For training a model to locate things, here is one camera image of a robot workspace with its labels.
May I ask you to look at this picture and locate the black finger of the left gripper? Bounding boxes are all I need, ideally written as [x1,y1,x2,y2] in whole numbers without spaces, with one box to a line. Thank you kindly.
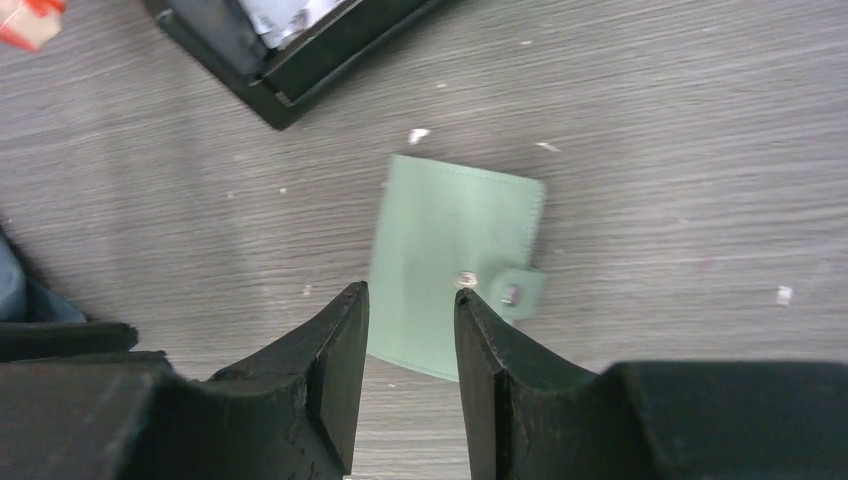
[1,322,173,371]

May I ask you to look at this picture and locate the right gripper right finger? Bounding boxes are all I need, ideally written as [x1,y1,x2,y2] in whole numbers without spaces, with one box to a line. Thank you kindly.
[454,289,847,479]

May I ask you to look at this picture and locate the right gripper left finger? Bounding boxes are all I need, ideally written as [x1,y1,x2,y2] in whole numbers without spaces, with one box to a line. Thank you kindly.
[1,281,369,479]

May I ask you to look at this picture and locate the green card holder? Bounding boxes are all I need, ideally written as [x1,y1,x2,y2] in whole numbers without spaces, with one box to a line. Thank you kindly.
[368,155,546,381]

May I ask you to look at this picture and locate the cards in black bin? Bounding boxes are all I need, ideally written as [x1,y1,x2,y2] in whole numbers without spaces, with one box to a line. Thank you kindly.
[239,0,341,49]

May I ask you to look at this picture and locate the blue-grey cloth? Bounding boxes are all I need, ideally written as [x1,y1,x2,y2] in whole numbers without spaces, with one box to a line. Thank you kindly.
[1,233,87,323]

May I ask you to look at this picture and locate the orange floral hanging garment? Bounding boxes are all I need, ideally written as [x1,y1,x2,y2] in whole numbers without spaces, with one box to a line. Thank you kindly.
[1,0,66,52]

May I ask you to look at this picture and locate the black storage bin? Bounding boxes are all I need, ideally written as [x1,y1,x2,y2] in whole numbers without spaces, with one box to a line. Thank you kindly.
[144,1,442,130]

